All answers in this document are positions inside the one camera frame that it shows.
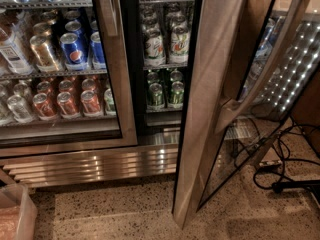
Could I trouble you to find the glass fridge door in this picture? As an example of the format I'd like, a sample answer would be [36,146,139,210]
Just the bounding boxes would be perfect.
[173,0,320,227]
[0,0,135,154]

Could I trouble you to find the red soda can left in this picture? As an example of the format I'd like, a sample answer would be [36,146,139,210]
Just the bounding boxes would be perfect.
[33,93,58,121]

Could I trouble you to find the white green can far left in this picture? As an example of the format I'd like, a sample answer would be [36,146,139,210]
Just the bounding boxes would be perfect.
[144,28,165,66]

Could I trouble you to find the clear plastic storage bin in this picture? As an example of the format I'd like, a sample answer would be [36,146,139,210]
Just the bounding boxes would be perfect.
[0,184,37,240]

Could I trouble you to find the red soda can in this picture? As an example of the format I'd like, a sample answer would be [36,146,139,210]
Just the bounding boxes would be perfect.
[57,92,80,118]
[80,90,102,117]
[33,93,58,121]

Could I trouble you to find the green soda can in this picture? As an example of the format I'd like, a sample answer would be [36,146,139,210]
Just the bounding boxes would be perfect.
[169,81,184,108]

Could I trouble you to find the stainless fridge bottom grille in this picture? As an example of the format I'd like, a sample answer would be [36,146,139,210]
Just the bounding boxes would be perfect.
[0,135,281,189]

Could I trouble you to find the blue Pepsi can edge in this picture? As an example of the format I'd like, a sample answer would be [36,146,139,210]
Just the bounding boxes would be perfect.
[90,32,106,69]

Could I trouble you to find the blue Pepsi can front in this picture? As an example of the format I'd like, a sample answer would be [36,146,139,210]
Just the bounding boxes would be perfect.
[60,32,88,71]

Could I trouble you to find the red soda can right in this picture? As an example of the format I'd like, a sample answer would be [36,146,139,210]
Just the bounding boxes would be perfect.
[80,90,102,117]

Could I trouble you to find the clear labelled bottle left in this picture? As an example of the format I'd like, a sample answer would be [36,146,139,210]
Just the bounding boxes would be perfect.
[0,24,33,75]

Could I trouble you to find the red soda can middle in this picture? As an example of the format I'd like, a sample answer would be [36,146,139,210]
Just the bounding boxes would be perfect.
[57,92,80,118]

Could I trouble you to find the silver can lower left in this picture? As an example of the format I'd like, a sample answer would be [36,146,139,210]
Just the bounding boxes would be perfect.
[7,95,35,123]

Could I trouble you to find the black power cable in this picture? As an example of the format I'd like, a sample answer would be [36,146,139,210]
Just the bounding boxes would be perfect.
[233,117,320,194]

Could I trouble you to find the gold soda can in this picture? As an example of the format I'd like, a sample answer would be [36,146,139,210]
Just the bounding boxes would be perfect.
[30,35,62,72]

